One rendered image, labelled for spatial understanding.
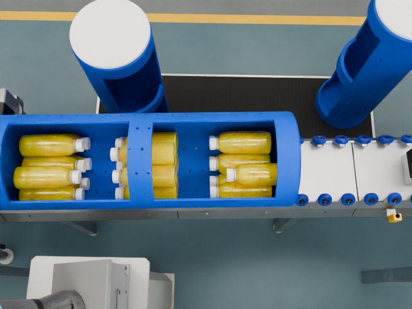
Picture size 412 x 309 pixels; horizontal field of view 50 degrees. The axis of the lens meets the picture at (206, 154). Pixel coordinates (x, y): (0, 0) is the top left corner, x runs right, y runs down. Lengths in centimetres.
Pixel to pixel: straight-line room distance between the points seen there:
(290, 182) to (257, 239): 120
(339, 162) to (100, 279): 90
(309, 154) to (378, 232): 110
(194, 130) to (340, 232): 129
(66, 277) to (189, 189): 49
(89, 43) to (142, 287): 84
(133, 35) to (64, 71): 126
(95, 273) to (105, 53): 80
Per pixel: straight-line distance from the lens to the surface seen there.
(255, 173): 128
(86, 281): 107
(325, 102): 249
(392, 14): 174
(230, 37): 278
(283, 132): 123
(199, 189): 143
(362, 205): 156
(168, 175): 127
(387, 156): 163
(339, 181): 155
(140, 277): 123
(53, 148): 139
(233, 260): 238
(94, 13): 166
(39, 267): 130
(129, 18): 162
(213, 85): 246
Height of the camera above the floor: 237
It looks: 73 degrees down
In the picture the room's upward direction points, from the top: straight up
